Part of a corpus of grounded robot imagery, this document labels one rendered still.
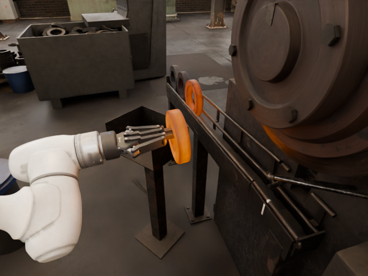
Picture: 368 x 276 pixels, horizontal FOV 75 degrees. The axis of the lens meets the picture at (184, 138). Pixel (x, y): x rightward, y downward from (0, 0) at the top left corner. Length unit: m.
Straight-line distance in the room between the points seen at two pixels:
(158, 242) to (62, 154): 0.92
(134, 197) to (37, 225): 1.15
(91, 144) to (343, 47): 0.53
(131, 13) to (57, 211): 2.88
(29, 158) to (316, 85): 0.59
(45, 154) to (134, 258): 0.90
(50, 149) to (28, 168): 0.06
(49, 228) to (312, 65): 0.53
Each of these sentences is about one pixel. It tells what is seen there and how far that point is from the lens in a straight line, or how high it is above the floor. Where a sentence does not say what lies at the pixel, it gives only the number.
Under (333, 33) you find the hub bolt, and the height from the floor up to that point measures 1.15.
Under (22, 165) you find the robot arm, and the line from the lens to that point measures 0.66.
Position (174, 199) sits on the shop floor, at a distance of 1.62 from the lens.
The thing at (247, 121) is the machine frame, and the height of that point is 0.77.
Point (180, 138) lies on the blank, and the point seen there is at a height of 0.86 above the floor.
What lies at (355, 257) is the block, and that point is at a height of 0.80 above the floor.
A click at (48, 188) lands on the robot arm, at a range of 0.58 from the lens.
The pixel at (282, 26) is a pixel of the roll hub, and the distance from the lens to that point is 0.41.
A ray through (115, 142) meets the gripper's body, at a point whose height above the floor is 0.86.
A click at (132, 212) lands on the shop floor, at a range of 1.58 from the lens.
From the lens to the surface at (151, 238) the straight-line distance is 1.45.
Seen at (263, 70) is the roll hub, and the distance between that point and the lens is 0.44.
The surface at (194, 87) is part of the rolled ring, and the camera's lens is 1.17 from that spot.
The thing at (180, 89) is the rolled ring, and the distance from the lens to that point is 1.47.
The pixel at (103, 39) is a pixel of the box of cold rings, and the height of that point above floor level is 0.68.
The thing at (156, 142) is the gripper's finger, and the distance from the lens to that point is 0.63.
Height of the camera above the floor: 1.21
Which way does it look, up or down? 34 degrees down
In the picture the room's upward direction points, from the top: straight up
